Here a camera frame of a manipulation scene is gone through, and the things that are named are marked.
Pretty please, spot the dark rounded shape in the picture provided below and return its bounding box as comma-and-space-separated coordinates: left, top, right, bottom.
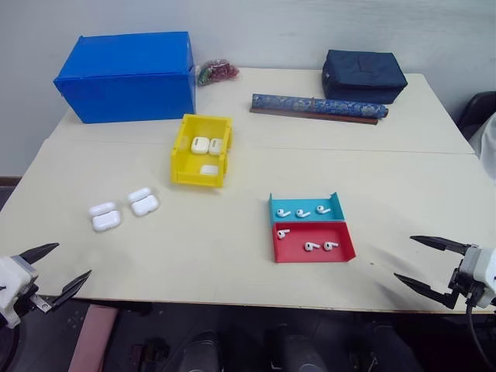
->
170, 329, 226, 372

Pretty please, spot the large blue plastic box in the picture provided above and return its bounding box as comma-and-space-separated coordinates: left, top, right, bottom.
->
52, 31, 199, 125

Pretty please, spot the black chair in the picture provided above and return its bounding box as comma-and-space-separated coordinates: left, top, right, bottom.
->
456, 91, 496, 145

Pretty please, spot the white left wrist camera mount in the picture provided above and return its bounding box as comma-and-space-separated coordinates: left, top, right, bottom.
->
0, 254, 40, 329

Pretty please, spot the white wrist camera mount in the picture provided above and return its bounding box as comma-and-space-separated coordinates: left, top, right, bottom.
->
0, 254, 40, 329
458, 245, 496, 310

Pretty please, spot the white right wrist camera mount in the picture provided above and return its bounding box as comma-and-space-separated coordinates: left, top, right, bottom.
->
458, 245, 496, 310

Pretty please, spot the white cloth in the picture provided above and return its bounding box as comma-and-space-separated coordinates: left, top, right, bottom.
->
477, 115, 496, 172

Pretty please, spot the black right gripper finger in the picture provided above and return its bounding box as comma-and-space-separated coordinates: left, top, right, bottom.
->
409, 234, 472, 257
393, 272, 460, 310

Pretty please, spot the red plastic tray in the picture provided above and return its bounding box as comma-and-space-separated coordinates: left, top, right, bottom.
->
270, 221, 357, 264

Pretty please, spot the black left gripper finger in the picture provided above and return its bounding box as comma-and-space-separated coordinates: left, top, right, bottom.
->
19, 242, 60, 269
50, 269, 93, 312

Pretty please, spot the bag of red green items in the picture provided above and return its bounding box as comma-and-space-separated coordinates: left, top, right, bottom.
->
196, 57, 240, 85

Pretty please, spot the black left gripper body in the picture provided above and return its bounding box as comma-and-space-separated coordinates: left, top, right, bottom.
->
12, 281, 53, 315

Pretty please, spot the yellow plastic bin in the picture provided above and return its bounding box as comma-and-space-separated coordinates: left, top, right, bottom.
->
169, 113, 234, 189

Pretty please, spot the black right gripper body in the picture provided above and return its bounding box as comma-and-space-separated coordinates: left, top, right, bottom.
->
447, 243, 486, 308

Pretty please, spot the dark navy fabric bag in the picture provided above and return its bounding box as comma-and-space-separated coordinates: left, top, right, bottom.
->
321, 48, 408, 105

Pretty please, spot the teal plastic tray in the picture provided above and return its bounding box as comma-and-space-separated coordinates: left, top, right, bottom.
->
267, 191, 346, 226

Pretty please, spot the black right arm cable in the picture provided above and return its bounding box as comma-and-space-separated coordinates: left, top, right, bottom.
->
463, 294, 496, 372

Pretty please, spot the pink board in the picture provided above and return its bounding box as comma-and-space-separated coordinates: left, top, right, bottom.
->
67, 305, 119, 372

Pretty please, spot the open white charging case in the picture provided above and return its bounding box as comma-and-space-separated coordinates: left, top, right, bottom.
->
88, 201, 122, 233
127, 187, 161, 218

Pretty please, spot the rolled blue patterned scroll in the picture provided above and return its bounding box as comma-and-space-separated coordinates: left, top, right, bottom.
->
250, 92, 389, 121

